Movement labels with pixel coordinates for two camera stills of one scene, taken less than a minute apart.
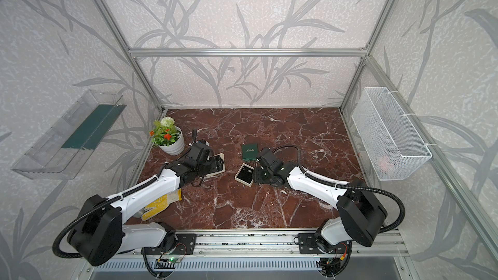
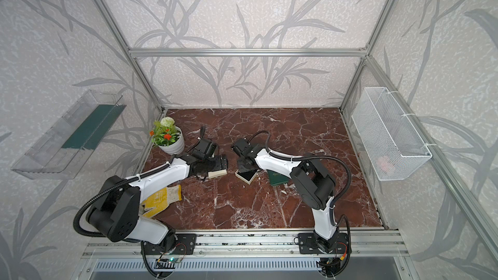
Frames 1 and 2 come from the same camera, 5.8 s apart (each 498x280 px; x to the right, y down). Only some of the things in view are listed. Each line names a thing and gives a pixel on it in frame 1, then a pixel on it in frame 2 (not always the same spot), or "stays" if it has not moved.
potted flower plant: x=167 y=136 stays
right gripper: x=256 y=175 to x=240 y=169
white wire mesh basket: x=393 y=147 stays
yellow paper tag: x=161 y=204 stays
